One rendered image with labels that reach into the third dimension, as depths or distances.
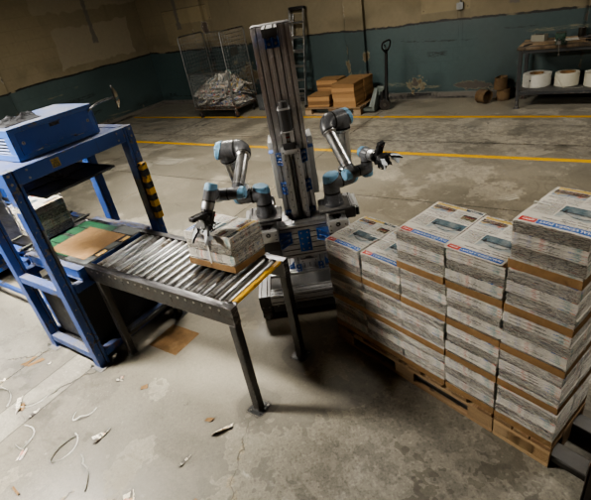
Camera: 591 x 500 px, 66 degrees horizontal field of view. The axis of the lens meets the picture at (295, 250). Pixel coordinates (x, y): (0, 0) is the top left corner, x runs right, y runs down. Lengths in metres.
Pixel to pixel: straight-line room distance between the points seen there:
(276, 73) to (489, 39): 6.17
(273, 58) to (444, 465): 2.57
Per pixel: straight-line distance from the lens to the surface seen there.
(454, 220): 2.42
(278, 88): 3.18
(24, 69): 11.61
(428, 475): 2.62
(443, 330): 2.51
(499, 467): 2.69
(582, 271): 1.95
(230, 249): 2.59
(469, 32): 8.98
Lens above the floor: 2.20
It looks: 30 degrees down
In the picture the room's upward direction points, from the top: 11 degrees counter-clockwise
